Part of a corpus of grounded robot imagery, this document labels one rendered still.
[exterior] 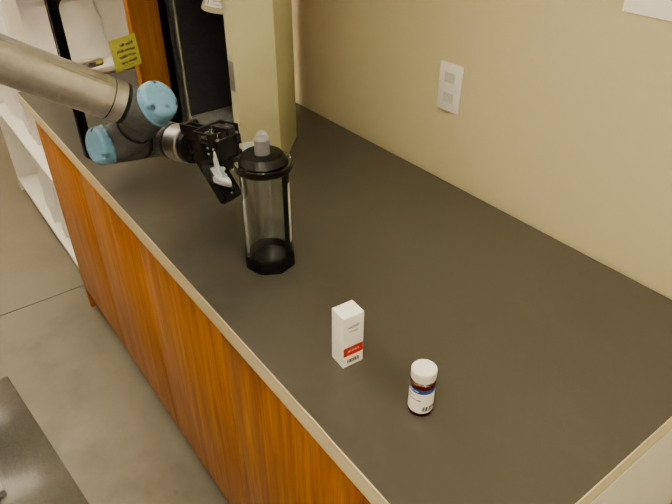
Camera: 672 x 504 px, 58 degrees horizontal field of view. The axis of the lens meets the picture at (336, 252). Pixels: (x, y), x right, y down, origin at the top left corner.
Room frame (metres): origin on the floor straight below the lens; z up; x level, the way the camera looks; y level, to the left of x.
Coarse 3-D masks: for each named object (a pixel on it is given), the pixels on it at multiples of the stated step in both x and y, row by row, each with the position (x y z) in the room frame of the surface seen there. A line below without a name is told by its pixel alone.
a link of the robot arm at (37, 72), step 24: (0, 48) 0.94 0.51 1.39; (24, 48) 0.97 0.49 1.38; (0, 72) 0.93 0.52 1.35; (24, 72) 0.94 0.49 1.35; (48, 72) 0.96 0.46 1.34; (72, 72) 0.99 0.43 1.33; (96, 72) 1.02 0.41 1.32; (48, 96) 0.97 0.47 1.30; (72, 96) 0.98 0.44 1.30; (96, 96) 0.99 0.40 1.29; (120, 96) 1.01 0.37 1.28; (144, 96) 1.02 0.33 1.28; (168, 96) 1.06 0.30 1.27; (120, 120) 1.02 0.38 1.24; (144, 120) 1.03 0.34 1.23; (168, 120) 1.04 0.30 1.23
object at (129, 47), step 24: (72, 0) 1.40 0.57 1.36; (96, 0) 1.44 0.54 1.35; (120, 0) 1.49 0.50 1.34; (144, 0) 1.54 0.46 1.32; (72, 24) 1.39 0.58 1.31; (96, 24) 1.43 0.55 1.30; (120, 24) 1.48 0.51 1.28; (144, 24) 1.53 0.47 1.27; (72, 48) 1.38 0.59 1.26; (96, 48) 1.42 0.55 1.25; (120, 48) 1.47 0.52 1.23; (144, 48) 1.52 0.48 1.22; (120, 72) 1.46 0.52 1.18; (144, 72) 1.51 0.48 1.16; (168, 72) 1.57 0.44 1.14; (96, 120) 1.39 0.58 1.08
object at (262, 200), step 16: (288, 160) 1.00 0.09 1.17; (240, 176) 0.96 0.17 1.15; (256, 192) 0.96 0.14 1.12; (272, 192) 0.96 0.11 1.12; (256, 208) 0.96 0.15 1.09; (272, 208) 0.96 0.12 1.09; (256, 224) 0.96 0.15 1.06; (272, 224) 0.96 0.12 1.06; (256, 240) 0.96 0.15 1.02; (272, 240) 0.96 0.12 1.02; (256, 256) 0.96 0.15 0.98; (272, 256) 0.96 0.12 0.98
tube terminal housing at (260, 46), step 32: (224, 0) 1.37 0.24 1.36; (256, 0) 1.39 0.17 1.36; (288, 0) 1.58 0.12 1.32; (256, 32) 1.39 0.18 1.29; (288, 32) 1.57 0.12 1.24; (256, 64) 1.39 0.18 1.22; (288, 64) 1.55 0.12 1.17; (256, 96) 1.38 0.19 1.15; (288, 96) 1.53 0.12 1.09; (256, 128) 1.38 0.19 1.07; (288, 128) 1.52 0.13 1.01
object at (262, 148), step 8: (256, 136) 1.01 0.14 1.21; (264, 136) 1.01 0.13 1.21; (256, 144) 0.99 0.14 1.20; (264, 144) 0.99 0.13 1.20; (248, 152) 1.01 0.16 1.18; (256, 152) 0.99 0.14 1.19; (264, 152) 0.99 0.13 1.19; (272, 152) 1.01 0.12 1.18; (280, 152) 1.01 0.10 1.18; (240, 160) 0.99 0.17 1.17; (248, 160) 0.97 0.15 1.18; (256, 160) 0.97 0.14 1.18; (264, 160) 0.97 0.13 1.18; (272, 160) 0.97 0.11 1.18; (280, 160) 0.98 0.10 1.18; (248, 168) 0.96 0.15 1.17; (256, 168) 0.96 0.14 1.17; (264, 168) 0.96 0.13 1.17; (272, 168) 0.96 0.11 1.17
